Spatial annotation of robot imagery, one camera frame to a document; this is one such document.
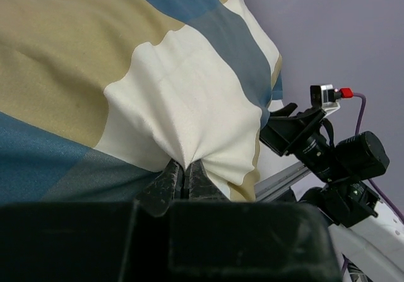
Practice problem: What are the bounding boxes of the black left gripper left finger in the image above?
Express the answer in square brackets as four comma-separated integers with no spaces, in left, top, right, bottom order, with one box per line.
[136,160,181,216]

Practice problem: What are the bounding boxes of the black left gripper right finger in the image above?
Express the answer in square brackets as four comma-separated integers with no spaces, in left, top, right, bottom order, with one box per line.
[183,160,228,202]

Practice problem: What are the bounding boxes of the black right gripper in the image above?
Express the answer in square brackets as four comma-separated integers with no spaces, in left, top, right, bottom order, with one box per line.
[259,103,336,181]

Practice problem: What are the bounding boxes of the blue tan white pillowcase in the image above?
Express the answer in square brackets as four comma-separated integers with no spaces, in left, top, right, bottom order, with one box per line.
[1,0,282,204]

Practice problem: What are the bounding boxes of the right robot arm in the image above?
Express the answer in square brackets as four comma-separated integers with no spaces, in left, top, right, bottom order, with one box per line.
[260,102,403,281]

